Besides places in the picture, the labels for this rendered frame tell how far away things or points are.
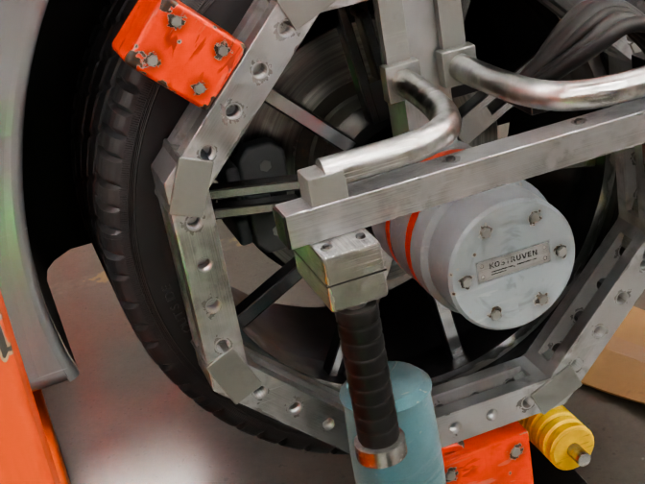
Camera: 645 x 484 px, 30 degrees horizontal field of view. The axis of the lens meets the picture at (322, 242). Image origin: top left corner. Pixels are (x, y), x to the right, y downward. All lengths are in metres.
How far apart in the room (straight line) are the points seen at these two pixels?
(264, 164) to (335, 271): 0.39
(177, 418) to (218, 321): 1.44
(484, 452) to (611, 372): 1.18
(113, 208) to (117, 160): 0.05
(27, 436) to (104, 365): 2.19
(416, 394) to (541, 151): 0.27
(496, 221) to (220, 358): 0.31
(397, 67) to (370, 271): 0.26
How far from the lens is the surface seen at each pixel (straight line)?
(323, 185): 0.94
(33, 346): 1.25
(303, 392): 1.24
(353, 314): 0.96
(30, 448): 0.70
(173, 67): 1.08
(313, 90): 1.34
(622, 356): 2.56
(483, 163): 0.99
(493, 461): 1.36
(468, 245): 1.07
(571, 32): 1.13
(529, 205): 1.08
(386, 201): 0.97
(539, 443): 1.44
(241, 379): 1.20
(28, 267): 1.22
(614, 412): 2.41
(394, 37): 1.14
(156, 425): 2.60
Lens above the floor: 1.35
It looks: 25 degrees down
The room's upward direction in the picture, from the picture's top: 10 degrees counter-clockwise
